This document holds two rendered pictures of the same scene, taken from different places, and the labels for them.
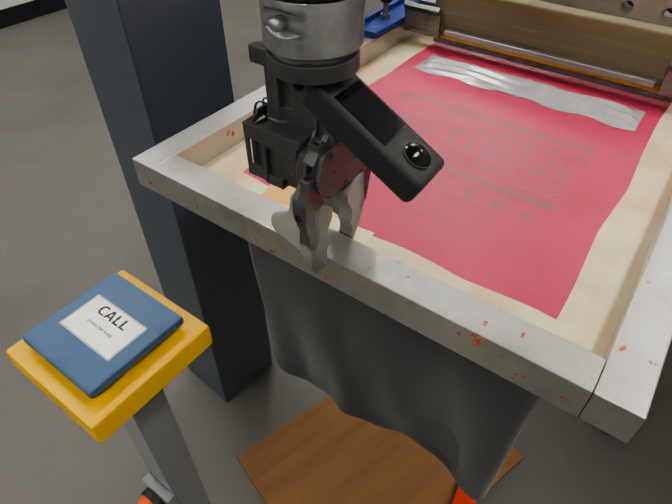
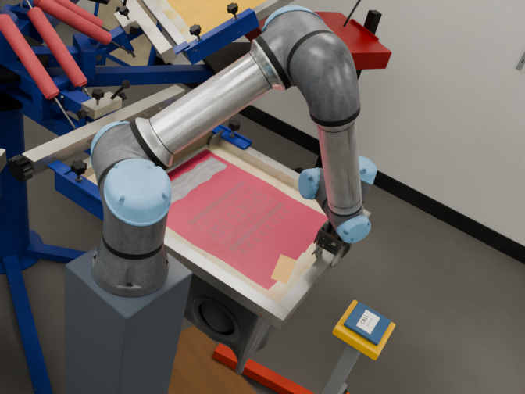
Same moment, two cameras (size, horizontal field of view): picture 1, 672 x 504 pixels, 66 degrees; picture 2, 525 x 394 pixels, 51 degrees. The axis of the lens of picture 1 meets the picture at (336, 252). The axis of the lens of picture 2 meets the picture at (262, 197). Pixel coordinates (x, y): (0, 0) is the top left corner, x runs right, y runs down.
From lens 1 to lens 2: 1.58 m
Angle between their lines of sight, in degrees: 74
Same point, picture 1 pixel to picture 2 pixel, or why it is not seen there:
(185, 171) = (291, 299)
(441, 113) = (212, 215)
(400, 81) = (176, 222)
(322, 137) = not seen: hidden behind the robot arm
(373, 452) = not seen: outside the picture
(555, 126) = (223, 184)
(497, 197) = (276, 215)
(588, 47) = (187, 150)
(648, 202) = (275, 181)
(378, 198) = (281, 247)
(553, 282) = (318, 216)
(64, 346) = (378, 330)
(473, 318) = not seen: hidden behind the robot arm
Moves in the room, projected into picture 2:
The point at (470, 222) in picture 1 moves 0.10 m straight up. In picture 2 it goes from (292, 226) to (301, 201)
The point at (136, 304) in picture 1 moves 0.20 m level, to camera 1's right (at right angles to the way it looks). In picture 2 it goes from (357, 313) to (344, 259)
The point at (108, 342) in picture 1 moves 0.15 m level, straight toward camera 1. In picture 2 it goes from (373, 318) to (407, 297)
